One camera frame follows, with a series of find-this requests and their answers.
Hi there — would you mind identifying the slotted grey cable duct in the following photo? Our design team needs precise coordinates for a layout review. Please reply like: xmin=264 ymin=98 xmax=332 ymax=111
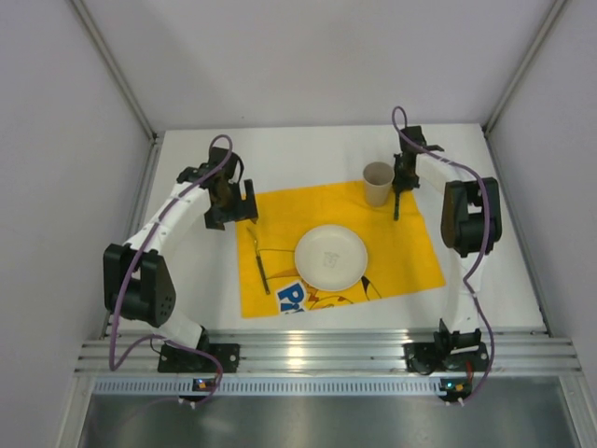
xmin=92 ymin=376 xmax=486 ymax=398

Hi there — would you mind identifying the aluminium frame post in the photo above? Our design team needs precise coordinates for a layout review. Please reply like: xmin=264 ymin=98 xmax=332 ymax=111
xmin=481 ymin=0 xmax=570 ymax=138
xmin=66 ymin=0 xmax=158 ymax=143

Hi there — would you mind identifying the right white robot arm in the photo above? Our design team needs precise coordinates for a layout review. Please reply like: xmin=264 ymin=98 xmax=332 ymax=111
xmin=393 ymin=126 xmax=502 ymax=375

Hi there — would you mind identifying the right aluminium frame post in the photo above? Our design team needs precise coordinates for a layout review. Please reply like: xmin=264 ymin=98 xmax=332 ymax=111
xmin=481 ymin=0 xmax=570 ymax=138

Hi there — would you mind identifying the aluminium mounting rail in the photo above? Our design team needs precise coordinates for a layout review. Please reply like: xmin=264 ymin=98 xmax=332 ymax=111
xmin=74 ymin=329 xmax=582 ymax=374

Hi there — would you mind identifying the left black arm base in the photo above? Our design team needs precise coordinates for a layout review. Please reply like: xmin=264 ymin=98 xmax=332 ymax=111
xmin=158 ymin=330 xmax=240 ymax=373

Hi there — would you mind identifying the cream round plate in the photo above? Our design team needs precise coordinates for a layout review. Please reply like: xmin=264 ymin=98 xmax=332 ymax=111
xmin=294 ymin=224 xmax=368 ymax=292

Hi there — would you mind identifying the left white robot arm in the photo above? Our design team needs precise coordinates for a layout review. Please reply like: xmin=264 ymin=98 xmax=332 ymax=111
xmin=103 ymin=145 xmax=258 ymax=352

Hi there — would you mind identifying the yellow cartoon cloth placemat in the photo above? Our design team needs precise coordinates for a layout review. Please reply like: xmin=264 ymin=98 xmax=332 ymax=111
xmin=236 ymin=181 xmax=445 ymax=318

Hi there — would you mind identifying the left aluminium frame post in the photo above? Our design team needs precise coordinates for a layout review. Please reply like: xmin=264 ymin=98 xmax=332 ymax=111
xmin=66 ymin=0 xmax=158 ymax=143

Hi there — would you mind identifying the beige cup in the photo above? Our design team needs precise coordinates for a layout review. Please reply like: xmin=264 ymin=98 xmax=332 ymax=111
xmin=363 ymin=161 xmax=395 ymax=207

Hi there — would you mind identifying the spoon with teal handle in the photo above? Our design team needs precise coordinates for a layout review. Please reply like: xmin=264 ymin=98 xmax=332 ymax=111
xmin=393 ymin=191 xmax=400 ymax=221

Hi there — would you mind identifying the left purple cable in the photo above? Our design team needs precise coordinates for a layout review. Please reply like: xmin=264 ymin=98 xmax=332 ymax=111
xmin=107 ymin=134 xmax=234 ymax=410

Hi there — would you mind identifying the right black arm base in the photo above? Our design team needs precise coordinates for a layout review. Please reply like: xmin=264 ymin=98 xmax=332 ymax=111
xmin=404 ymin=319 xmax=490 ymax=375

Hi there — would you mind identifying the fork with teal handle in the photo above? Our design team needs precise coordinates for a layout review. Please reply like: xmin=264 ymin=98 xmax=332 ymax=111
xmin=247 ymin=228 xmax=271 ymax=295

